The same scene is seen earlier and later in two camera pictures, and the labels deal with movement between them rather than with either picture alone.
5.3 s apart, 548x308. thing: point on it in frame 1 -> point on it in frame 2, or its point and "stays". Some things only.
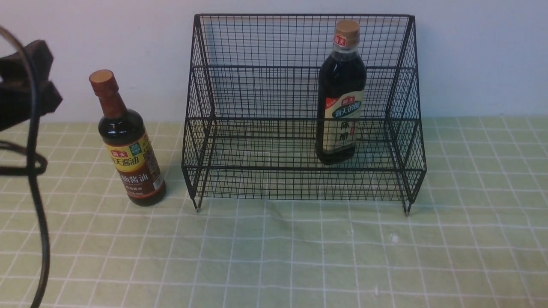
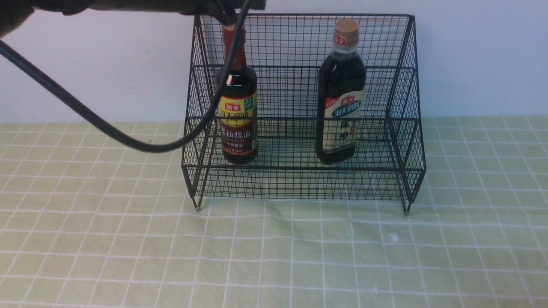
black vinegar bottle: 341,94 stays
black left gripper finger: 13,69 -> 223,10
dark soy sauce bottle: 130,142 -> 237,115
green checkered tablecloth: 477,236 stays
